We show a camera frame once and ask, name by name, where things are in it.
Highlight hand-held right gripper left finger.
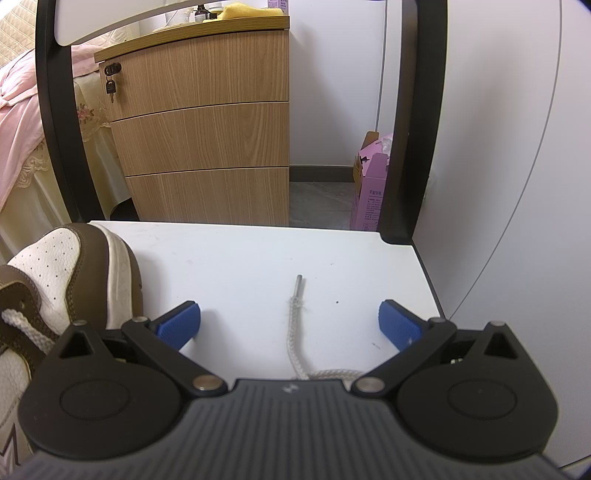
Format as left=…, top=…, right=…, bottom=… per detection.
left=55, top=300, right=229, bottom=398

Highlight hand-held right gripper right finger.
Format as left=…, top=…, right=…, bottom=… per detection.
left=351, top=299, right=520, bottom=398

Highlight white shoelace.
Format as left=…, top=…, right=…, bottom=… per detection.
left=0, top=275, right=370, bottom=381

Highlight white and brown sneaker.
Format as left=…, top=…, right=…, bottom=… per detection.
left=0, top=223, right=145, bottom=469

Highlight pink cardboard box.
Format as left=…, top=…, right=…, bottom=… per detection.
left=349, top=131, right=393, bottom=232

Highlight wooden drawer cabinet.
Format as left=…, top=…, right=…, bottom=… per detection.
left=93, top=16, right=291, bottom=227

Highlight bed with cream skirt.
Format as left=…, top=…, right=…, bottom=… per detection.
left=0, top=74, right=134, bottom=278

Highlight keys in cabinet lock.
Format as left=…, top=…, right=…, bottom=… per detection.
left=104, top=62, right=122, bottom=104

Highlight yellow cloth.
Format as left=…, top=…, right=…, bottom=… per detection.
left=216, top=2, right=284, bottom=20

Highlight cream quilted headboard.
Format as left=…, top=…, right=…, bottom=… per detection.
left=0, top=2, right=40, bottom=70

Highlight white chair with black frame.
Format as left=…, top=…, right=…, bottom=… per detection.
left=36, top=0, right=448, bottom=386

